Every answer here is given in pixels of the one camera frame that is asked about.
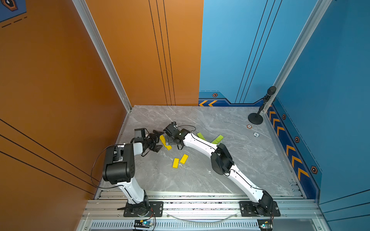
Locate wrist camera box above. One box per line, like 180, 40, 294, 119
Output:
163, 122, 180, 139
134, 128, 147, 143

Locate green circuit board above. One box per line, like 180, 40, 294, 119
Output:
134, 219, 154, 229
257, 219, 273, 231

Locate black microphone stand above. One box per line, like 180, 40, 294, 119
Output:
248, 86, 277, 125

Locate green circuit board left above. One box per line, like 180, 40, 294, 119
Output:
134, 219, 154, 229

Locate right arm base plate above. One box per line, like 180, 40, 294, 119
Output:
239, 201, 281, 217

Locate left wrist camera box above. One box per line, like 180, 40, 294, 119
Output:
134, 128, 147, 143

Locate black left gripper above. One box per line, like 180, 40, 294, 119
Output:
144, 130, 164, 152

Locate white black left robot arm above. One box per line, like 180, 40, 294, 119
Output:
102, 128, 164, 218

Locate aluminium front rail frame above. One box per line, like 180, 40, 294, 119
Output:
77, 190, 330, 231

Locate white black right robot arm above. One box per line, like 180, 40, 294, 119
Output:
165, 129, 274, 217

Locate green circuit board right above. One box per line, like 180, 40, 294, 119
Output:
257, 219, 273, 231

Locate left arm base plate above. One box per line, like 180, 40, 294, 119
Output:
123, 201, 164, 218

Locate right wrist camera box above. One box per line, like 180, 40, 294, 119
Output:
163, 122, 180, 139

